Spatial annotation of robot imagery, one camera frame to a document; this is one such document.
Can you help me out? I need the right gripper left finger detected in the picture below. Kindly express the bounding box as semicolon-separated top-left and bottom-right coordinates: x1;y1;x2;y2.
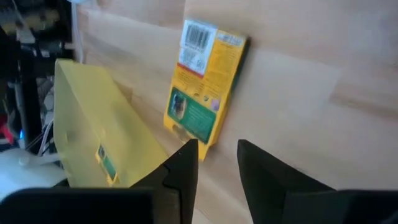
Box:
0;139;199;224

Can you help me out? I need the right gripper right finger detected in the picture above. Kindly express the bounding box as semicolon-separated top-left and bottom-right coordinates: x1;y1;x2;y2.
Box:
237;139;398;224

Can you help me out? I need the yellow crayon box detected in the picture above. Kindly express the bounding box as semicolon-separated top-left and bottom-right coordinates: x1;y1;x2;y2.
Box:
163;19;251;161
95;143;120;185

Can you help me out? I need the yellow translucent plastic bin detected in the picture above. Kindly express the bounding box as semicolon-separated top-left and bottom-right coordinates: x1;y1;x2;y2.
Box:
53;58;170;189

